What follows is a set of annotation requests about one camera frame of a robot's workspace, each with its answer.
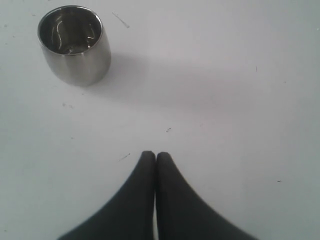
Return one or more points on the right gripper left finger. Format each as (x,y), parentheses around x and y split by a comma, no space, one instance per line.
(128,215)

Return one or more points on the stainless steel cup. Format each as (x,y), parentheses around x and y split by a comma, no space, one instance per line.
(75,45)

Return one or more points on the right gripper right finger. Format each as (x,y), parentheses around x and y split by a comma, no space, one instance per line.
(182,214)

